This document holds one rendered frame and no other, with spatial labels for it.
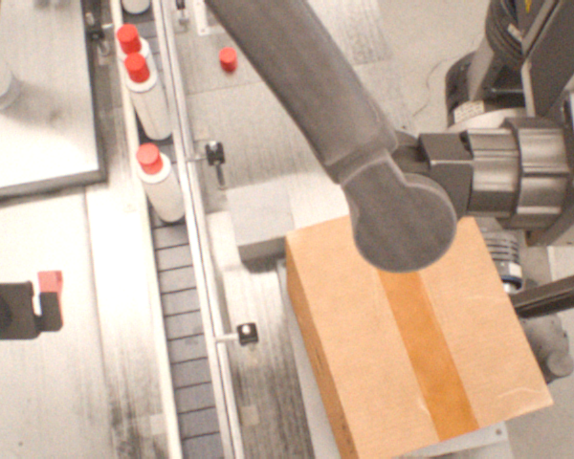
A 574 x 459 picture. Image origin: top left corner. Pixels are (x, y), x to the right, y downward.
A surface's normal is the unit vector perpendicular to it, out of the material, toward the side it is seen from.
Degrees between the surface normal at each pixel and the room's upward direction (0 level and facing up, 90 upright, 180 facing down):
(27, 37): 0
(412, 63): 0
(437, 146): 39
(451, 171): 51
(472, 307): 0
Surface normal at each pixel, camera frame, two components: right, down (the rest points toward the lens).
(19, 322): -0.01, 0.33
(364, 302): -0.01, -0.34
